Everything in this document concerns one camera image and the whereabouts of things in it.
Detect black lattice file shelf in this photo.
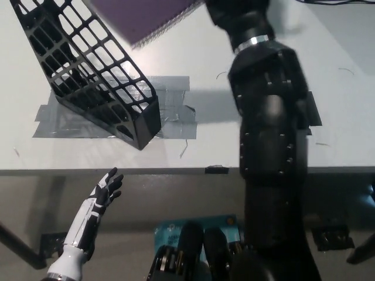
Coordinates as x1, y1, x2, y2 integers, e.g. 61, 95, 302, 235
9, 0, 162, 152

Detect black cable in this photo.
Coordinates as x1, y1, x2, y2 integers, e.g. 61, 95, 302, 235
295, 0, 375, 5

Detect black table leg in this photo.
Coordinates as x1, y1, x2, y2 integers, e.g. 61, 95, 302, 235
0, 221, 48, 270

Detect black floor bracket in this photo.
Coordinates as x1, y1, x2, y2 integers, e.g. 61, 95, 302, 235
39, 232, 69, 259
311, 224, 356, 252

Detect grey duct tape patch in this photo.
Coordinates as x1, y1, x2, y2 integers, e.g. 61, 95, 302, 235
32, 75, 197, 140

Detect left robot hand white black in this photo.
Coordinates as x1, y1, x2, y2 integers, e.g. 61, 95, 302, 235
62, 167, 125, 253

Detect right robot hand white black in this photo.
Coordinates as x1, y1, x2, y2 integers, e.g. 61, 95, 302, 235
204, 0, 274, 36

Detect purple spiral notebook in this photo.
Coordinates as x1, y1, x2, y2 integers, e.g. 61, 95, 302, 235
89, 0, 206, 51

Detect black tape patch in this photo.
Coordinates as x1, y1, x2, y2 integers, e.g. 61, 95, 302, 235
304, 90, 323, 137

